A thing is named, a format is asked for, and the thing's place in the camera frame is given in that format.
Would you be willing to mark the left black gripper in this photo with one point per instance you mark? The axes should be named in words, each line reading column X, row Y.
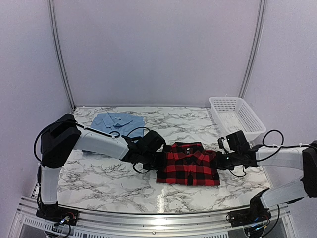
column 162, row 161

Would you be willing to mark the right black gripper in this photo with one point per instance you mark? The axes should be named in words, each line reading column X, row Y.
column 219, row 164

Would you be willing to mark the light blue shirt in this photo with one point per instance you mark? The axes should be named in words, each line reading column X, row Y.
column 126, row 124

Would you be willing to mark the white plastic basket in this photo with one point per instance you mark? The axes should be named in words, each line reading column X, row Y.
column 232, row 114

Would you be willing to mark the red black plaid shirt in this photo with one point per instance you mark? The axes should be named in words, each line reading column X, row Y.
column 188, row 164

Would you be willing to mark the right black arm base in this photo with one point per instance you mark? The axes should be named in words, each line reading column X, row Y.
column 254, row 214

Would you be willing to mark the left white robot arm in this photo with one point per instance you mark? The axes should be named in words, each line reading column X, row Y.
column 61, row 137

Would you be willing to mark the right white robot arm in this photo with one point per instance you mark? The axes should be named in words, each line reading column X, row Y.
column 302, row 157

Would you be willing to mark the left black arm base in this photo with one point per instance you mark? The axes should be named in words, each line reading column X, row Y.
column 56, row 213

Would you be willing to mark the aluminium front rail frame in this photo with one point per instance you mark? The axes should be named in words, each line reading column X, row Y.
column 85, row 223

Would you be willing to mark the right aluminium corner post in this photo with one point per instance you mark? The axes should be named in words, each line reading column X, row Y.
column 254, row 48

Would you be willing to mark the aluminium corner post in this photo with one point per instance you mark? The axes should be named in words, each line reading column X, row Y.
column 59, row 55
column 254, row 48

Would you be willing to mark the left aluminium corner post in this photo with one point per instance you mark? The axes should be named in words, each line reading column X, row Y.
column 59, row 55

